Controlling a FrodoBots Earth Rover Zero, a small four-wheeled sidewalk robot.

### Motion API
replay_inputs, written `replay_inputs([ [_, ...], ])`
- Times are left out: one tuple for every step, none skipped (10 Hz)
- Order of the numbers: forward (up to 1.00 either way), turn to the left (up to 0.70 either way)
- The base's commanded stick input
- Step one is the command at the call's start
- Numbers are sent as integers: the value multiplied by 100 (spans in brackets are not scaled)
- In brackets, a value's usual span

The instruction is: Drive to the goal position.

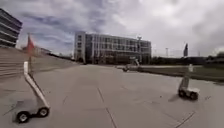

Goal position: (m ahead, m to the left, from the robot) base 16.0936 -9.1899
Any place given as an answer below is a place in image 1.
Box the lamp pole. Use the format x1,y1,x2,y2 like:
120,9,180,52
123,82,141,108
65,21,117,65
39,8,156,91
136,35,143,64

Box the small robot with pale mast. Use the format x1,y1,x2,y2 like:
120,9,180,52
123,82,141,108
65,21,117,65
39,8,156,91
121,58,142,73

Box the wide concrete steps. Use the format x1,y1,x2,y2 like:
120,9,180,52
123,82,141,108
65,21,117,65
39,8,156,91
0,46,81,83

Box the dark building with horizontal bands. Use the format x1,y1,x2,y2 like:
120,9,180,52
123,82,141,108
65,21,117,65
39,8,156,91
0,8,24,49

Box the grass strip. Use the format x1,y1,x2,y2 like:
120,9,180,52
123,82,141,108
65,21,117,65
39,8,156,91
139,66,224,83

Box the grey concrete paved plaza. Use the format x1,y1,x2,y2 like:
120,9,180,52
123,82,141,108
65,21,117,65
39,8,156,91
0,63,224,128

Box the large white and glass building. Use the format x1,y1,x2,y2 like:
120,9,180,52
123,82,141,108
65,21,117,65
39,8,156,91
73,30,153,65

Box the small robot with dark flag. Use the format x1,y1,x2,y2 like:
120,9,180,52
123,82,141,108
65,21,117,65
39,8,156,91
177,43,201,101

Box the row of trees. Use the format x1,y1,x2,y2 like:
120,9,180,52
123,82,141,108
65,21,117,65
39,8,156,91
149,53,224,66

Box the small robot with red flag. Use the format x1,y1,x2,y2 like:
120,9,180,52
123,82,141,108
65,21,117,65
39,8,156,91
14,33,51,124

